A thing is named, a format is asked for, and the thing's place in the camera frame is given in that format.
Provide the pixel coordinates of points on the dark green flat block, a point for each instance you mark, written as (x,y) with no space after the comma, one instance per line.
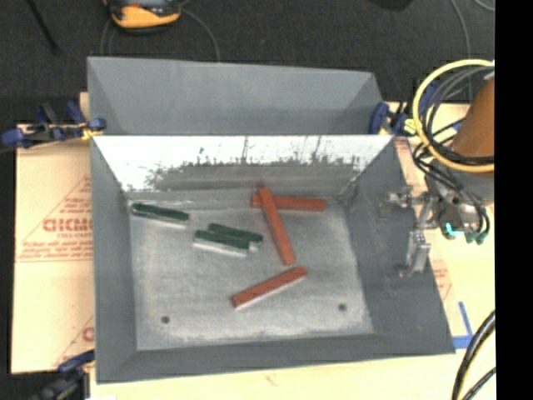
(220,242)
(239,231)
(160,214)

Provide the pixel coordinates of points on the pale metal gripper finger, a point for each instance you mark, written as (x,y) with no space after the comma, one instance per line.
(417,250)
(399,199)

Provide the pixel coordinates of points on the grey metal bin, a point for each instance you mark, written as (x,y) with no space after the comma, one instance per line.
(250,306)

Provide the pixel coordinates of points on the red-brown flat block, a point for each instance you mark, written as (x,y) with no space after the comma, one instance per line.
(277,227)
(268,288)
(297,203)

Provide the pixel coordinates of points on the brown cardboard board red print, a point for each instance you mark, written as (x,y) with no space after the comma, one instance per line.
(50,273)

